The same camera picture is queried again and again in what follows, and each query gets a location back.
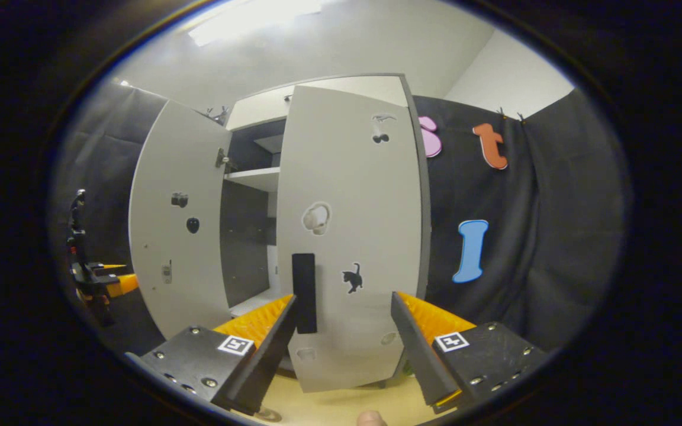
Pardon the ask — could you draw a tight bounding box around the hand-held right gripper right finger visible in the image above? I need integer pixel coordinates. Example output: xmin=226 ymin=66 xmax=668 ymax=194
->
xmin=390 ymin=291 xmax=550 ymax=414

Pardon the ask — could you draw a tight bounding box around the white cabinet shelf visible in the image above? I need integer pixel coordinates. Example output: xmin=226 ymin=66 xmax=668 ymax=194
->
xmin=226 ymin=167 xmax=281 ymax=192
xmin=230 ymin=288 xmax=285 ymax=317

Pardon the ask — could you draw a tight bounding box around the black backdrop cloth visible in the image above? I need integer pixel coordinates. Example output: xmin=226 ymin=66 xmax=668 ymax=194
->
xmin=50 ymin=82 xmax=633 ymax=354

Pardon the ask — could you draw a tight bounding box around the white and grey cabinet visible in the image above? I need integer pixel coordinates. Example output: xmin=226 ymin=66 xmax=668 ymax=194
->
xmin=220 ymin=73 xmax=433 ymax=320

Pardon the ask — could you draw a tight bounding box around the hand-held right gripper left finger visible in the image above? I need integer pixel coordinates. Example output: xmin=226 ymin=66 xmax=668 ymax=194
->
xmin=139 ymin=293 xmax=298 ymax=416

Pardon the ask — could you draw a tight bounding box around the white cabinet door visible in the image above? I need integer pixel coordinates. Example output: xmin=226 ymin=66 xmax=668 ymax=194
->
xmin=129 ymin=99 xmax=232 ymax=341
xmin=276 ymin=85 xmax=423 ymax=394

